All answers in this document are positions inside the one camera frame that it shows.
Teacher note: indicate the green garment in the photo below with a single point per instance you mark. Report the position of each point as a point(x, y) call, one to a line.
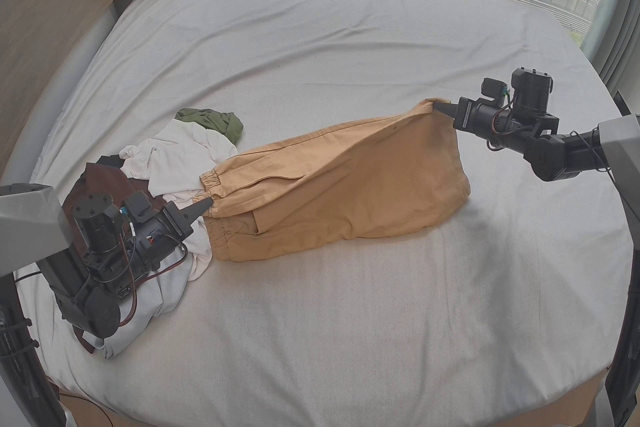
point(210, 119)

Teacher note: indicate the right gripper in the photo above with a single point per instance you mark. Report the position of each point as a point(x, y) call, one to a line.
point(475, 117)

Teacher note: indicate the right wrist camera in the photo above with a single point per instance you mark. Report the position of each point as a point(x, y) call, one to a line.
point(492, 89)

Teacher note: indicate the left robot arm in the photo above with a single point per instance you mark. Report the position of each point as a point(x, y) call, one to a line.
point(95, 310)

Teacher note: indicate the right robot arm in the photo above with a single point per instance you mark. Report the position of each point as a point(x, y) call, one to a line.
point(555, 155)

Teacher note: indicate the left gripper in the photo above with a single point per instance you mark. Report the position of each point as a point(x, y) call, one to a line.
point(155, 235)

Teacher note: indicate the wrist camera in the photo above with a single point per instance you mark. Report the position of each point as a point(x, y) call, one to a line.
point(139, 207)
point(492, 89)

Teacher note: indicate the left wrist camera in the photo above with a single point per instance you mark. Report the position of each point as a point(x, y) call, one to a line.
point(139, 207)

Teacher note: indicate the brown garment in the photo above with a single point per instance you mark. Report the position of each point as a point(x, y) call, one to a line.
point(100, 182)

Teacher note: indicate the black garment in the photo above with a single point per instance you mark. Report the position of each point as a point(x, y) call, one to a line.
point(107, 161)

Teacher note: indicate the white garment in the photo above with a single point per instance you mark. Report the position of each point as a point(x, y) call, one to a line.
point(175, 160)

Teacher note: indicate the grey-green curtain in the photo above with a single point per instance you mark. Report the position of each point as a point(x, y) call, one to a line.
point(615, 4)

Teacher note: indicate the tan shorts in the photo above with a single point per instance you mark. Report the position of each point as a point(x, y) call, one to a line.
point(375, 185)

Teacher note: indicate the bed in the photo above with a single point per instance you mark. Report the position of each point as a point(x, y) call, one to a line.
point(350, 39)

